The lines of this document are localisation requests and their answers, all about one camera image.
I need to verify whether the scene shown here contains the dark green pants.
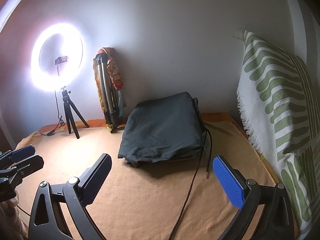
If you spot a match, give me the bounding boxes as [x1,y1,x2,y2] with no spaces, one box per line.
[118,92,204,167]

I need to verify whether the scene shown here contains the left hand glove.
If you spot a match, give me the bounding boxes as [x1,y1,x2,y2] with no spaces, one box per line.
[1,194,28,239]

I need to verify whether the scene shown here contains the peach towel blanket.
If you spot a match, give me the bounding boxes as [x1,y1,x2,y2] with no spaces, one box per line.
[17,121,274,239]

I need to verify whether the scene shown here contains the small black tripod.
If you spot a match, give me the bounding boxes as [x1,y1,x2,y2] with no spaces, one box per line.
[61,86,89,139]

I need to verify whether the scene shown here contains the folded silver tripod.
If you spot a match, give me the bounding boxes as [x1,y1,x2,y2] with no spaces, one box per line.
[94,52,123,131]

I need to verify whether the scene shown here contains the orange patterned cloth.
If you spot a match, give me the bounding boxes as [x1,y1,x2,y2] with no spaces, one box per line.
[93,47,127,133]

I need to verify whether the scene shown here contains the black ring light cable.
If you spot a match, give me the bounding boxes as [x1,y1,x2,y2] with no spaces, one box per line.
[46,63,66,137]

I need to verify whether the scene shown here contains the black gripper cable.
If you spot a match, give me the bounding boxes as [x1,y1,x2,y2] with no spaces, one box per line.
[167,127,213,240]

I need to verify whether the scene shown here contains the white ring light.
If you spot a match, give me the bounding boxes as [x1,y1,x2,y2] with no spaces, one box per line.
[30,22,86,92]

